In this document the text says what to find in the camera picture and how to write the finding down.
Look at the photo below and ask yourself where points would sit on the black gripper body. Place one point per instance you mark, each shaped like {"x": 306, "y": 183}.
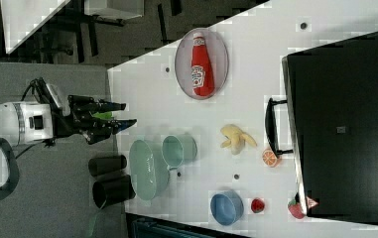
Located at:
{"x": 82, "y": 119}

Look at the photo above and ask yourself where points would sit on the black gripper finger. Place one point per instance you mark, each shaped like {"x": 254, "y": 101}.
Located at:
{"x": 111, "y": 106}
{"x": 121, "y": 125}

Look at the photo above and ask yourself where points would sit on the yellow plush banana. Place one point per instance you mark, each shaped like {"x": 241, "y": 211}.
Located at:
{"x": 236, "y": 139}

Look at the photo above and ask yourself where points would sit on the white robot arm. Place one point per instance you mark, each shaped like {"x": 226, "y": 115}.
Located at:
{"x": 27, "y": 123}

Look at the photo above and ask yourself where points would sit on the green mug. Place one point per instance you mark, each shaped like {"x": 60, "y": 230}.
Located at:
{"x": 178, "y": 150}

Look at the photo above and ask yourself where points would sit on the black cup upper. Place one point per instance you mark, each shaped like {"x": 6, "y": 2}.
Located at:
{"x": 104, "y": 165}

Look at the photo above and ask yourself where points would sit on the black cup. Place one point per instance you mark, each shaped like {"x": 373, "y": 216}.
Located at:
{"x": 104, "y": 165}
{"x": 110, "y": 192}

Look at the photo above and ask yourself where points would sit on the green glass bowl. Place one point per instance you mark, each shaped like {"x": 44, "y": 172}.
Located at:
{"x": 149, "y": 172}

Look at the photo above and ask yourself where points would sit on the black cup lower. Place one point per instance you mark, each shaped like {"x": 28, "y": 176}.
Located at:
{"x": 110, "y": 192}

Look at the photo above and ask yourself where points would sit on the red ketchup bottle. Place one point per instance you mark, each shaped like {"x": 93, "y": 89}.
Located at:
{"x": 201, "y": 70}

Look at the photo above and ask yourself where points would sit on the grey round plate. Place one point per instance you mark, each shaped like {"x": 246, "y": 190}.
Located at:
{"x": 218, "y": 55}

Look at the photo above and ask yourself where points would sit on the blue bowl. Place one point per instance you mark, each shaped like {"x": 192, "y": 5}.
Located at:
{"x": 226, "y": 207}

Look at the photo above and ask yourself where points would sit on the orange slice toy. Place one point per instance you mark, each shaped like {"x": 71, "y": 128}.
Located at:
{"x": 270, "y": 159}

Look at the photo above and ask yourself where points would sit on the small red strawberry toy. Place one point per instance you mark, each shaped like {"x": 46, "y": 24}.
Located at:
{"x": 257, "y": 205}

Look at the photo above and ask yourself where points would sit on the large red strawberry toy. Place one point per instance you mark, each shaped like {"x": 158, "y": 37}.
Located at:
{"x": 295, "y": 209}

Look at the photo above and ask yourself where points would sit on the black toaster oven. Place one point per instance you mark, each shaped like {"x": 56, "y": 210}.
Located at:
{"x": 332, "y": 102}

